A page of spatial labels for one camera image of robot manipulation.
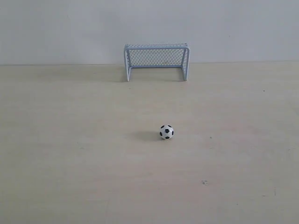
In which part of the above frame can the black and white soccer ball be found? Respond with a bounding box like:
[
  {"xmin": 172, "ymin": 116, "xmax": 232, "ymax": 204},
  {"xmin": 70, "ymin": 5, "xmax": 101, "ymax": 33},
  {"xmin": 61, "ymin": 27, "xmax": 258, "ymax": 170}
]
[{"xmin": 159, "ymin": 125, "xmax": 174, "ymax": 140}]

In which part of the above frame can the small white soccer goal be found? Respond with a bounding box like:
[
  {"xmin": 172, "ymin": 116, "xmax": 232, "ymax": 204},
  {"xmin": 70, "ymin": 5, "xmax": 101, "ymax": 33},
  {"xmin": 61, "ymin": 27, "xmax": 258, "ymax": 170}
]
[{"xmin": 123, "ymin": 43, "xmax": 190, "ymax": 81}]

